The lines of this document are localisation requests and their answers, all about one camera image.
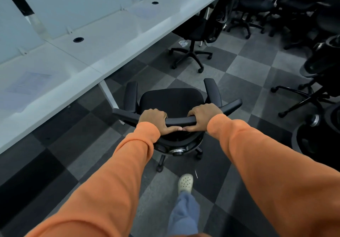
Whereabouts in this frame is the person's blue jeans leg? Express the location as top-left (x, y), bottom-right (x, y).
top-left (166, 191), bottom-right (200, 237)

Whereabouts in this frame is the person's left forearm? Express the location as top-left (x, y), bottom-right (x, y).
top-left (25, 122), bottom-right (161, 237)

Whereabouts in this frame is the person's right forearm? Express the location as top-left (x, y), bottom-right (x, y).
top-left (207, 114), bottom-right (340, 237)

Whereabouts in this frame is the person's left hand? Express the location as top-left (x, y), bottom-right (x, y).
top-left (138, 108), bottom-right (183, 136)

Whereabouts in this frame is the black mesh office chair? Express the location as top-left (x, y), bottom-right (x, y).
top-left (268, 0), bottom-right (340, 51)
top-left (168, 0), bottom-right (248, 74)
top-left (291, 104), bottom-right (340, 173)
top-left (270, 34), bottom-right (340, 118)
top-left (225, 0), bottom-right (282, 40)

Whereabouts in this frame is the long white desk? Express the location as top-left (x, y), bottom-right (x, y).
top-left (0, 0), bottom-right (224, 155)

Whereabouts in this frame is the person's right hand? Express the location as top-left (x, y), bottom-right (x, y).
top-left (182, 104), bottom-right (224, 133)

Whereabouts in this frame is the printed paper sheet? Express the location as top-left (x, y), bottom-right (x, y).
top-left (6, 71), bottom-right (52, 95)

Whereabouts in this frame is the black office chair with armrests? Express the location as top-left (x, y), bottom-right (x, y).
top-left (112, 78), bottom-right (243, 173)

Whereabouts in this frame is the white desk leg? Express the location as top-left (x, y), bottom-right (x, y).
top-left (98, 80), bottom-right (126, 125)

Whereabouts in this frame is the cream clog shoe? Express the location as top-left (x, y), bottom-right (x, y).
top-left (177, 174), bottom-right (194, 194)

